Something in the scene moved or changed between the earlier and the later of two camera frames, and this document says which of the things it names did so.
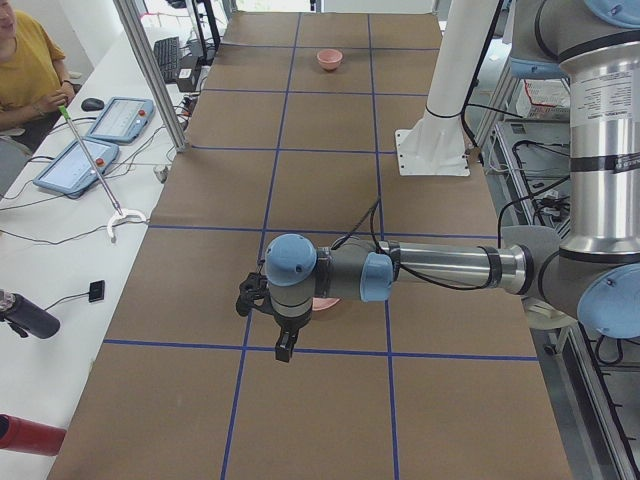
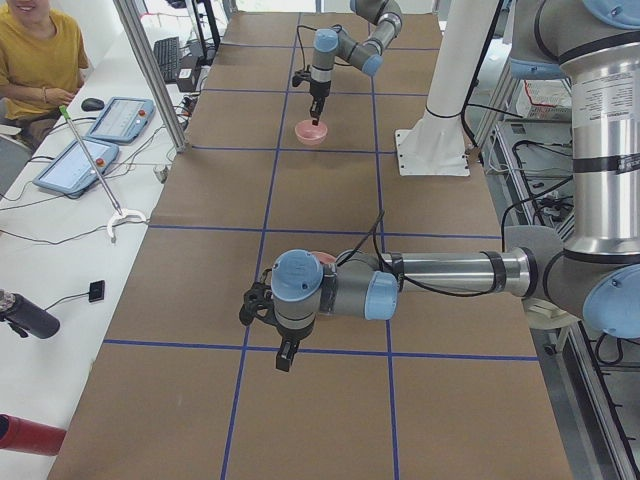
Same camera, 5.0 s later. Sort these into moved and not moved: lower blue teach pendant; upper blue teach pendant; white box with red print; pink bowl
Moved: pink bowl
Not moved: upper blue teach pendant; lower blue teach pendant; white box with red print
